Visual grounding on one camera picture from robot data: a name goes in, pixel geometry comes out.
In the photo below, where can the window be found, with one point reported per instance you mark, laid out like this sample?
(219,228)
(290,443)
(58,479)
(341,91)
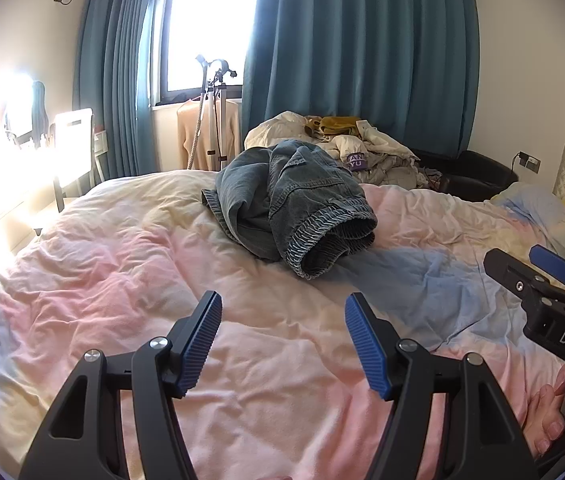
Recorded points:
(207,25)

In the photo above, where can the grey garment with purple label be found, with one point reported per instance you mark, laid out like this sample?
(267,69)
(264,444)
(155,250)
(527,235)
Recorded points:
(377,167)

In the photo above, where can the person's right hand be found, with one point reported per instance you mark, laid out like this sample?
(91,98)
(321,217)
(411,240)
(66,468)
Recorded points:
(544,415)

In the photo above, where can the beige hanging sweater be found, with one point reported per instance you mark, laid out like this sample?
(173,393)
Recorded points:
(187,135)

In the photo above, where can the narrow teal curtain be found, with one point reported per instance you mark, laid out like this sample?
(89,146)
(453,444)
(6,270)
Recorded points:
(112,60)

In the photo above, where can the vanity mirror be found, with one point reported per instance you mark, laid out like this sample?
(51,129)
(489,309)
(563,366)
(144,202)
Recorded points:
(22,110)

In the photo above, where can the white chair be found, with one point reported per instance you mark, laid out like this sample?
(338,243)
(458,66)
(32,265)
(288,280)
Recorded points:
(75,130)

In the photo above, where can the pile of cream clothes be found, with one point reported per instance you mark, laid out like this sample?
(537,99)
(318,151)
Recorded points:
(282,130)

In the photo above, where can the blue denim pants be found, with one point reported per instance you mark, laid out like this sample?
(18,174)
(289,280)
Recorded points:
(287,200)

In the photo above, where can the wall socket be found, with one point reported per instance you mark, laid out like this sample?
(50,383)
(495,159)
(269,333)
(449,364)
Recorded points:
(530,161)

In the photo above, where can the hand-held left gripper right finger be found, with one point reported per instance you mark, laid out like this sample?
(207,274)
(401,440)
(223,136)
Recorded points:
(367,345)

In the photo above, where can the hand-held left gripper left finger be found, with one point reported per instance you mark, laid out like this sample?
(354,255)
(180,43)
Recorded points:
(202,340)

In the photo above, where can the garment steamer stand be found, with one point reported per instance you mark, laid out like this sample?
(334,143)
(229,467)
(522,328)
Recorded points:
(217,110)

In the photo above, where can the black armchair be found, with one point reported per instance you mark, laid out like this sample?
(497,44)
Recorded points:
(472,172)

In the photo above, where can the mustard yellow garment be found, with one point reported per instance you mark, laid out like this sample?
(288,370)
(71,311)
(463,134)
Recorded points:
(337,124)

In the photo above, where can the pastel pink blue duvet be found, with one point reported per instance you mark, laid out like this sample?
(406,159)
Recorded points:
(162,270)

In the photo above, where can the white dressing table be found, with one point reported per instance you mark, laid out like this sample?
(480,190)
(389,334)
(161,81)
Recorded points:
(12,180)

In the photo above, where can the wide teal curtain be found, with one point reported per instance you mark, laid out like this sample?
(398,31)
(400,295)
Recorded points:
(362,40)

